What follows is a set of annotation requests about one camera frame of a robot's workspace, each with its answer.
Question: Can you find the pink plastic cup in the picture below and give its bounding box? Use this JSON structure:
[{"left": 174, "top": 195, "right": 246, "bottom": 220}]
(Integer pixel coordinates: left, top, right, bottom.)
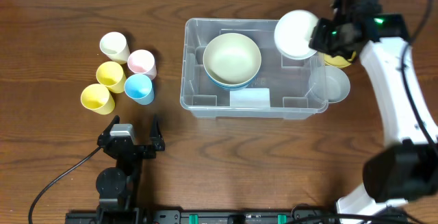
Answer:
[{"left": 127, "top": 49, "right": 157, "bottom": 80}]

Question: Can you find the white small bowl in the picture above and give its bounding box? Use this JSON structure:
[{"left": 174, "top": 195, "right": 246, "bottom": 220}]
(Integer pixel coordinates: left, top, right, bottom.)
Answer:
[{"left": 274, "top": 10, "right": 318, "bottom": 60}]

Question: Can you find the yellow plastic cup lower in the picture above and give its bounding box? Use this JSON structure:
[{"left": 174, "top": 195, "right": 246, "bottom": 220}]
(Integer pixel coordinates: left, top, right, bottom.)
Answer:
[{"left": 80, "top": 84, "right": 115, "bottom": 115}]

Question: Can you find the clear plastic storage bin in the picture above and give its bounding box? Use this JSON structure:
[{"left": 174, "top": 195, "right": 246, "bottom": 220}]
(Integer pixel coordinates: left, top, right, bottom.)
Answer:
[{"left": 180, "top": 18, "right": 329, "bottom": 120}]

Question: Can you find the yellow plastic cup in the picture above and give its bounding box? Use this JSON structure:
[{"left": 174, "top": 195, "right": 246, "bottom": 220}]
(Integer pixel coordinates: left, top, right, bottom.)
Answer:
[
  {"left": 80, "top": 84, "right": 115, "bottom": 115},
  {"left": 96, "top": 61, "right": 127, "bottom": 93}
]

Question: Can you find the grey small bowl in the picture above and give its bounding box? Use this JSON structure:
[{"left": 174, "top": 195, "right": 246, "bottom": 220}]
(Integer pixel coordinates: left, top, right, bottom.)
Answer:
[{"left": 309, "top": 66, "right": 350, "bottom": 103}]

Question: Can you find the yellow plastic cup upper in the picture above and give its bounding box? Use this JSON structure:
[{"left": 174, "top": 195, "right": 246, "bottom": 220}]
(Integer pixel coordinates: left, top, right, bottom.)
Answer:
[{"left": 96, "top": 61, "right": 127, "bottom": 93}]

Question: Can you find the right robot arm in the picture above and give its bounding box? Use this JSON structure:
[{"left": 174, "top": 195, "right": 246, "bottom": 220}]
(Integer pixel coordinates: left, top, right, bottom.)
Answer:
[{"left": 309, "top": 0, "right": 437, "bottom": 223}]

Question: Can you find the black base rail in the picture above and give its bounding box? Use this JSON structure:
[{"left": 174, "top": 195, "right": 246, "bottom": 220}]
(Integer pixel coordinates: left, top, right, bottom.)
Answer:
[{"left": 64, "top": 208, "right": 408, "bottom": 224}]

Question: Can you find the dark blue large bowl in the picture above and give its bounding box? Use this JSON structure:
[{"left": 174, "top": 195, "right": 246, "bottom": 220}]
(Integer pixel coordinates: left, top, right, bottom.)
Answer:
[{"left": 213, "top": 80, "right": 251, "bottom": 91}]

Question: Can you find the left black cable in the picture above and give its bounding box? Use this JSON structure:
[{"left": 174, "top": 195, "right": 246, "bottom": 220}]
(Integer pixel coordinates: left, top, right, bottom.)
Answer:
[{"left": 28, "top": 145, "right": 103, "bottom": 224}]

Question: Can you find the yellow small bowl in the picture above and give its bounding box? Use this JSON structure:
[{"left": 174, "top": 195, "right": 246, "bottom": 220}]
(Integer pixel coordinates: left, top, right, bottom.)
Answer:
[{"left": 323, "top": 51, "right": 356, "bottom": 69}]

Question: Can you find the beige large bowl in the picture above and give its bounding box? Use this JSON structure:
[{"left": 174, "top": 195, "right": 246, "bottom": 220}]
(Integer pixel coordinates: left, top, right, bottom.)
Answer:
[{"left": 203, "top": 33, "right": 261, "bottom": 85}]

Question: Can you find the white label on bin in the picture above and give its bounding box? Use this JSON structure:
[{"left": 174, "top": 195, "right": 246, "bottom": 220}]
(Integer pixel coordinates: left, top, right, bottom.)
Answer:
[{"left": 230, "top": 88, "right": 270, "bottom": 108}]

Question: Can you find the right black cable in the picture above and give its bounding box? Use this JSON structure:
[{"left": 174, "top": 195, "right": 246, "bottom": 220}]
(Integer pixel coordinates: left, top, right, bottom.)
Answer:
[{"left": 400, "top": 0, "right": 438, "bottom": 149}]

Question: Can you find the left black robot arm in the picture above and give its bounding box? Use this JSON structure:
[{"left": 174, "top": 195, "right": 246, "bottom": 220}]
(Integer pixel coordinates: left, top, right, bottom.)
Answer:
[{"left": 96, "top": 116, "right": 165, "bottom": 211}]

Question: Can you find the black cable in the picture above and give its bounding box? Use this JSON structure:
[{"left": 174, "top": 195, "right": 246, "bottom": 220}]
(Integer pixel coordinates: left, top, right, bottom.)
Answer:
[
  {"left": 400, "top": 0, "right": 438, "bottom": 149},
  {"left": 28, "top": 145, "right": 103, "bottom": 224}
]

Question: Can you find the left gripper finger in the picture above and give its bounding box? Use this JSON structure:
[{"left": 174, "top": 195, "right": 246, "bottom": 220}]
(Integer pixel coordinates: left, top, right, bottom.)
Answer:
[
  {"left": 101, "top": 115, "right": 120, "bottom": 136},
  {"left": 149, "top": 114, "right": 165, "bottom": 145}
]

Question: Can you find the cream plastic cup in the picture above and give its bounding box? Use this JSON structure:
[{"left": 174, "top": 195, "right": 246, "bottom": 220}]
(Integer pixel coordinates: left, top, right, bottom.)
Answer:
[{"left": 99, "top": 32, "right": 131, "bottom": 64}]

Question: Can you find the light blue plastic cup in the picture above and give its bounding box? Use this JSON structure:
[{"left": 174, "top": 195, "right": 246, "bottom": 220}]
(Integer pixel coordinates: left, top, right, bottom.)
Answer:
[{"left": 124, "top": 74, "right": 155, "bottom": 105}]

